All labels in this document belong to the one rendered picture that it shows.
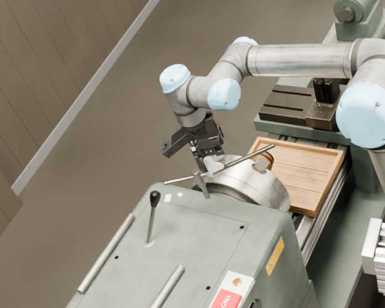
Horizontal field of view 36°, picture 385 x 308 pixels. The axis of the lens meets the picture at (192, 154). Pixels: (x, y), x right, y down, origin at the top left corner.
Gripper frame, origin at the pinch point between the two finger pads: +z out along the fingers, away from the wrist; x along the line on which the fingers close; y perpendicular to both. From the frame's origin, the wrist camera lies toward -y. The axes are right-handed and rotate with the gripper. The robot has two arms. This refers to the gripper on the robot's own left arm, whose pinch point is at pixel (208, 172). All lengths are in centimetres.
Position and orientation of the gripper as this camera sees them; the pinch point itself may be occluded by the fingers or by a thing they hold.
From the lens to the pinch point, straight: 166.0
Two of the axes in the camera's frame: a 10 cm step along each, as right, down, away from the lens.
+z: 3.3, 6.9, 6.4
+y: 9.5, -2.2, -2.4
